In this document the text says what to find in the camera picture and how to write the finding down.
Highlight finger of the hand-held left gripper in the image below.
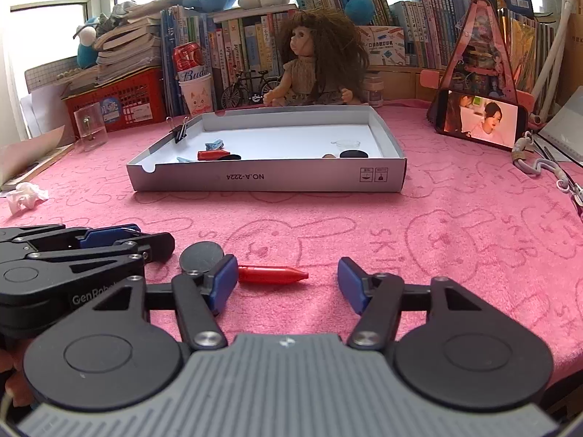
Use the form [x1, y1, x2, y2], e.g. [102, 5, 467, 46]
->
[27, 233, 176, 265]
[0, 224, 140, 251]

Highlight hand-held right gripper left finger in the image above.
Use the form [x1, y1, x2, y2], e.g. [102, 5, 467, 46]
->
[91, 255, 238, 351]

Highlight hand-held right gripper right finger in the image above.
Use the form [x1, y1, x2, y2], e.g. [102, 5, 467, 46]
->
[338, 257, 490, 350]

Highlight grey thick round disc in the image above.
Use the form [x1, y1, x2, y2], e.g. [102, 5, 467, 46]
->
[179, 240, 225, 275]

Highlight white cardboard box tray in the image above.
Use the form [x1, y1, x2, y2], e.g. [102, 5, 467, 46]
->
[126, 105, 407, 193]

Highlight pink bunny-print towel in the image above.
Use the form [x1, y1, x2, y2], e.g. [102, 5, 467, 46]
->
[0, 98, 583, 401]

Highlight crumpled white tissue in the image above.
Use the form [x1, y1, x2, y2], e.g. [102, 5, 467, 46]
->
[4, 182, 49, 214]

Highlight clear acrylic box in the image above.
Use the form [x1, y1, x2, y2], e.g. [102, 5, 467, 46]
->
[73, 102, 109, 153]

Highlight brown paper sheet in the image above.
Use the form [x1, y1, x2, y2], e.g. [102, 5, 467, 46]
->
[0, 125, 76, 192]

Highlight black binder clip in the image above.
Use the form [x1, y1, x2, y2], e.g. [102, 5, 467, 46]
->
[166, 116, 191, 143]

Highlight red plastic crate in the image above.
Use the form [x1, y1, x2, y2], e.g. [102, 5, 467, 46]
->
[61, 67, 165, 134]

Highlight white cat paper cup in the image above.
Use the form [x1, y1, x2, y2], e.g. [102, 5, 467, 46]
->
[179, 75, 215, 115]

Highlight grey grid cutting mat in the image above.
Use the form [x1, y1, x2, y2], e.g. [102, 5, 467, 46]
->
[24, 56, 80, 94]

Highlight black miniature bicycle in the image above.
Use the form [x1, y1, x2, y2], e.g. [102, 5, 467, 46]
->
[221, 69, 283, 111]

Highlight blue white plush toy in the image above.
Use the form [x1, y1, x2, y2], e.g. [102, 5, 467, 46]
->
[73, 17, 103, 70]

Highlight red beverage can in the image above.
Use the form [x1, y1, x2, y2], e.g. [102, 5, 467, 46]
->
[172, 42, 211, 83]

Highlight stack of lying books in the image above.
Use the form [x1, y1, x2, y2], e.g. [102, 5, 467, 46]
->
[93, 0, 165, 85]

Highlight small glass jar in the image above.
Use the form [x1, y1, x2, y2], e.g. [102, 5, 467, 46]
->
[363, 73, 384, 107]

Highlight black smartphone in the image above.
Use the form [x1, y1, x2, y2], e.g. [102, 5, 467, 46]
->
[435, 90, 529, 149]

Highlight grey plush toy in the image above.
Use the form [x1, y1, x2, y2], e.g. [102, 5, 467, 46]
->
[98, 2, 137, 37]

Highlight row of upright books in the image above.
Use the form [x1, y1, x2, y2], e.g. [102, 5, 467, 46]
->
[159, 0, 474, 117]

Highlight long-haired brown doll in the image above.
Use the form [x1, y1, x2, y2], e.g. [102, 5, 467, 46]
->
[263, 9, 371, 107]

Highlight illustrated printer carton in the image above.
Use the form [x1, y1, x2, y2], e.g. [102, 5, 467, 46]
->
[357, 26, 407, 67]

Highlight translucent plastic folder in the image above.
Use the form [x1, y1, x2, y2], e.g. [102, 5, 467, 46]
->
[537, 98, 583, 167]

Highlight pink triangular phone stand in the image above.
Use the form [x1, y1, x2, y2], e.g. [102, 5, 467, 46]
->
[420, 0, 535, 133]

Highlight colourful thin booklets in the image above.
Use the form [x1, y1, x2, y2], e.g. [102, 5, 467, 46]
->
[496, 7, 554, 96]

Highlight white plastic pipes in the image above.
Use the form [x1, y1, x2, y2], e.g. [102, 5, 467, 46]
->
[528, 0, 579, 123]

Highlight brown kraft notebook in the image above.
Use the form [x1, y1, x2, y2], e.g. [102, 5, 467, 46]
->
[558, 23, 583, 105]

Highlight grey phone lanyard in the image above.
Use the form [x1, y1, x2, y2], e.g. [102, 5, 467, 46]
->
[510, 132, 583, 210]

